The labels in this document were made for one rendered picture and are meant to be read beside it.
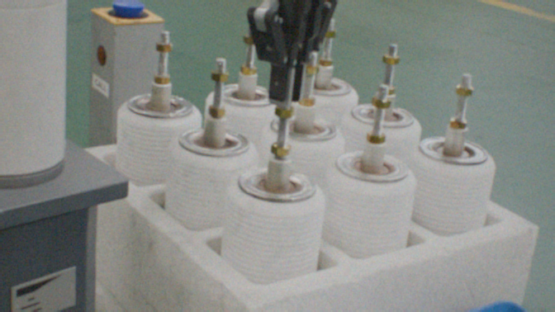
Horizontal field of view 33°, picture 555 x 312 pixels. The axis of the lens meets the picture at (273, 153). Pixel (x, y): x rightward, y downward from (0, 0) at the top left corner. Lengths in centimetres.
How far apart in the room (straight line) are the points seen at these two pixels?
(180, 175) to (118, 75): 27
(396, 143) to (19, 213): 51
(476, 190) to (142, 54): 46
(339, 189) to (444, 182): 13
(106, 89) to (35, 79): 51
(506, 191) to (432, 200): 63
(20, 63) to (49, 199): 10
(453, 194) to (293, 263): 22
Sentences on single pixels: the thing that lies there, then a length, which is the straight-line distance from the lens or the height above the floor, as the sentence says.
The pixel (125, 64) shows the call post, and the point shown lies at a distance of 120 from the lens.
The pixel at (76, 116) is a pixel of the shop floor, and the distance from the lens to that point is 176.
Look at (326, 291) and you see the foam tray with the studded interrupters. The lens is 88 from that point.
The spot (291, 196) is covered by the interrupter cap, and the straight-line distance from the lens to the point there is 87.
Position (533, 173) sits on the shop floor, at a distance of 174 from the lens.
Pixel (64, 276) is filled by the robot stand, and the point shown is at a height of 22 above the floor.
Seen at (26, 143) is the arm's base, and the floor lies 34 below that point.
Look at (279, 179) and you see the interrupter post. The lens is 88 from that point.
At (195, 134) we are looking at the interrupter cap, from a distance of 99.
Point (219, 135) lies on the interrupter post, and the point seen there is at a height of 26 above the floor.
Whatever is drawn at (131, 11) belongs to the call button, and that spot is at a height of 32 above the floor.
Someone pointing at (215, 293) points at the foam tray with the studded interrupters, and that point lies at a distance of 88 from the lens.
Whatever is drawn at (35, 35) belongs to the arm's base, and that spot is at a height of 42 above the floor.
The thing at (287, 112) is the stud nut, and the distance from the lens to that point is 86.
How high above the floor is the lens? 61
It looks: 22 degrees down
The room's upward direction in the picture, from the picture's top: 6 degrees clockwise
